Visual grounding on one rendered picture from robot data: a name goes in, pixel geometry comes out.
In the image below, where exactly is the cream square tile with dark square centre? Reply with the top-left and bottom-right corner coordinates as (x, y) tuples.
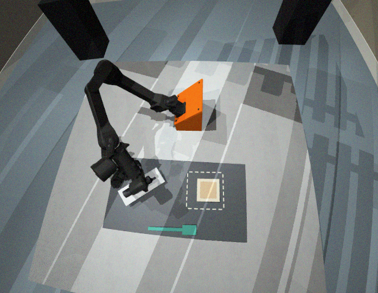
(197, 179), (220, 202)

